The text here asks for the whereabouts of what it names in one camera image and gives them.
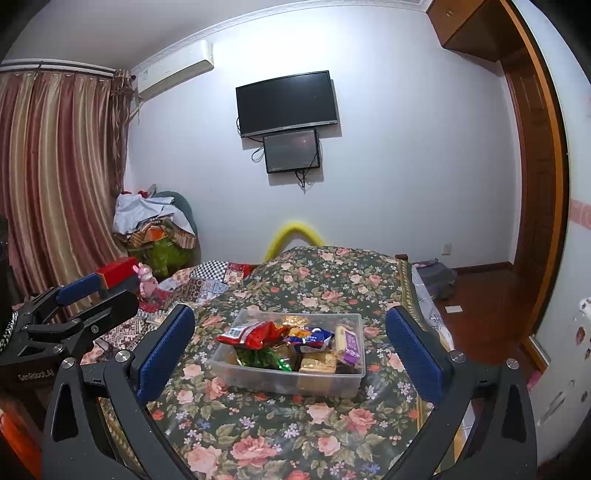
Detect gold cracker packet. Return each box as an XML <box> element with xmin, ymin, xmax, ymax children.
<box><xmin>299</xmin><ymin>352</ymin><xmax>338</xmax><ymax>374</ymax></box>

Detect wooden door frame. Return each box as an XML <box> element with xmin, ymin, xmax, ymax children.
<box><xmin>501</xmin><ymin>0</ymin><xmax>570</xmax><ymax>365</ymax></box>

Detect pink plush toy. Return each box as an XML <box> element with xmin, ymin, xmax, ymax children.
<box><xmin>136</xmin><ymin>262</ymin><xmax>158</xmax><ymax>296</ymax></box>

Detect patchwork quilt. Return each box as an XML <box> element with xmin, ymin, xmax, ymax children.
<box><xmin>92</xmin><ymin>260</ymin><xmax>259</xmax><ymax>370</ymax></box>

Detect small black wall monitor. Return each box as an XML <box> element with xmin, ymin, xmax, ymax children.
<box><xmin>263</xmin><ymin>128</ymin><xmax>321</xmax><ymax>174</ymax></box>

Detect grey bag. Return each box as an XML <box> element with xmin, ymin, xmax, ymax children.
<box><xmin>413</xmin><ymin>259</ymin><xmax>458</xmax><ymax>301</ymax></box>

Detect white cabinet with stickers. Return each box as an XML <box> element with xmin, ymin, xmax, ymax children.
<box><xmin>510</xmin><ymin>0</ymin><xmax>591</xmax><ymax>467</ymax></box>

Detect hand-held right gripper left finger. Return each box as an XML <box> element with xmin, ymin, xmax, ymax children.
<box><xmin>41</xmin><ymin>303</ymin><xmax>196</xmax><ymax>480</ymax></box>

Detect clear plastic box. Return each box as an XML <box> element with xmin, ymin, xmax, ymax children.
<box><xmin>210</xmin><ymin>308</ymin><xmax>367</xmax><ymax>398</ymax></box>

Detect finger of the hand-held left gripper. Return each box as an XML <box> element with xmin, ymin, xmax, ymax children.
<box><xmin>23</xmin><ymin>290</ymin><xmax>139</xmax><ymax>356</ymax></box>
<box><xmin>30</xmin><ymin>272</ymin><xmax>112</xmax><ymax>324</ymax></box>

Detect white printed bedsheet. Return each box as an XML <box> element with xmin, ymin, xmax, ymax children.
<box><xmin>411</xmin><ymin>265</ymin><xmax>455</xmax><ymax>352</ymax></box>

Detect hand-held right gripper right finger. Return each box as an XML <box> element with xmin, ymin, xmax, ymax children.
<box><xmin>385</xmin><ymin>305</ymin><xmax>539</xmax><ymax>480</ymax></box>

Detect red and white snack packet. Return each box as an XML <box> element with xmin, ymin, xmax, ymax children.
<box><xmin>216</xmin><ymin>322</ymin><xmax>289</xmax><ymax>350</ymax></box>

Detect purple label snack bar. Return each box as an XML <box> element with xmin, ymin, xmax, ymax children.
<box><xmin>333</xmin><ymin>325</ymin><xmax>363</xmax><ymax>365</ymax></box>

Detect white air conditioner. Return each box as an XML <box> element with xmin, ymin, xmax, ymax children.
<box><xmin>134</xmin><ymin>39</ymin><xmax>215</xmax><ymax>100</ymax></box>

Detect red box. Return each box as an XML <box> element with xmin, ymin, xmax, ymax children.
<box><xmin>95</xmin><ymin>258</ymin><xmax>139</xmax><ymax>289</ymax></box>

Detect pile of clothes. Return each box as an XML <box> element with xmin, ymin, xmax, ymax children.
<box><xmin>113</xmin><ymin>185</ymin><xmax>199</xmax><ymax>252</ymax></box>

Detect green fabric item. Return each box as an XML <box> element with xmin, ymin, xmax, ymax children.
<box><xmin>127</xmin><ymin>237</ymin><xmax>195</xmax><ymax>280</ymax></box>

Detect black wall television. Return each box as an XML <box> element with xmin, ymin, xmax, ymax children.
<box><xmin>235</xmin><ymin>70</ymin><xmax>340</xmax><ymax>139</ymax></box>

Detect black monitor cables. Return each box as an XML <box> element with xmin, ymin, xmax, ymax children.
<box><xmin>252</xmin><ymin>148</ymin><xmax>312</xmax><ymax>191</ymax></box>

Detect white curtain rail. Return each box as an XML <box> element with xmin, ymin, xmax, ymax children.
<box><xmin>0</xmin><ymin>62</ymin><xmax>118</xmax><ymax>78</ymax></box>

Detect striped pink curtain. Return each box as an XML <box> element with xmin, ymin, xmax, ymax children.
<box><xmin>0</xmin><ymin>69</ymin><xmax>134</xmax><ymax>315</ymax></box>

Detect wooden overhead cabinet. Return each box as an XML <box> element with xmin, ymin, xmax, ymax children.
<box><xmin>425</xmin><ymin>0</ymin><xmax>509</xmax><ymax>63</ymax></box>

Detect yellow foam tube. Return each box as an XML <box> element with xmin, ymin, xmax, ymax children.
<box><xmin>264</xmin><ymin>222</ymin><xmax>324</xmax><ymax>261</ymax></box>

